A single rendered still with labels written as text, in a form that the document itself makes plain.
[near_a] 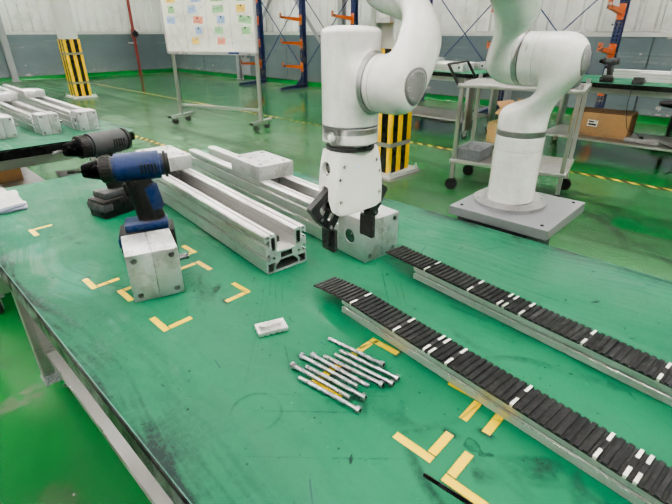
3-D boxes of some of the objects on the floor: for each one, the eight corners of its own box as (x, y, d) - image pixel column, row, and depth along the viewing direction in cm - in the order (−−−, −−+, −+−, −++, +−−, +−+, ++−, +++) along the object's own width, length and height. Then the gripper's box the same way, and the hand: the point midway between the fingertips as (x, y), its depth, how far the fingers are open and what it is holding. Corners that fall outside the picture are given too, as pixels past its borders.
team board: (168, 124, 660) (143, -32, 574) (190, 119, 701) (170, -27, 615) (255, 133, 606) (242, -38, 520) (274, 126, 647) (265, -33, 561)
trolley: (570, 189, 389) (600, 63, 345) (560, 208, 347) (593, 67, 303) (454, 172, 438) (467, 59, 394) (433, 186, 396) (446, 62, 352)
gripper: (373, 127, 76) (370, 223, 84) (288, 142, 66) (294, 250, 74) (406, 133, 71) (400, 235, 79) (321, 151, 61) (323, 266, 69)
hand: (349, 236), depth 76 cm, fingers open, 8 cm apart
